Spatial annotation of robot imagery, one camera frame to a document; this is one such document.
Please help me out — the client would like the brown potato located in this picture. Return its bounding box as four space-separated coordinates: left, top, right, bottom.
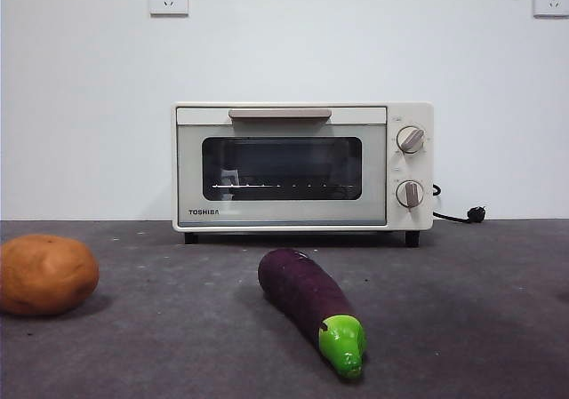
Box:
0 234 100 316

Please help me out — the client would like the oven door with beige handle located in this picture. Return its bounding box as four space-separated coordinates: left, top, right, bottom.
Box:
176 107 388 227

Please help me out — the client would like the beige oven knob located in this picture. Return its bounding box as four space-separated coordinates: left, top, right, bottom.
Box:
395 179 425 209
395 125 426 155

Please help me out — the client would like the white Toshiba toaster oven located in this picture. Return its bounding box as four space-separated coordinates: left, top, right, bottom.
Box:
171 100 435 247

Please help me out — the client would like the purple eggplant with green stem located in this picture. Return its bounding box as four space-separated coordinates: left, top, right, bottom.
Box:
257 247 368 379

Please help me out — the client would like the black power cord with plug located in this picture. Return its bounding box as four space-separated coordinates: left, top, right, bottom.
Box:
431 183 488 227

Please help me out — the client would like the metal wire oven rack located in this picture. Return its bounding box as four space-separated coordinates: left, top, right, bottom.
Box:
211 182 357 190

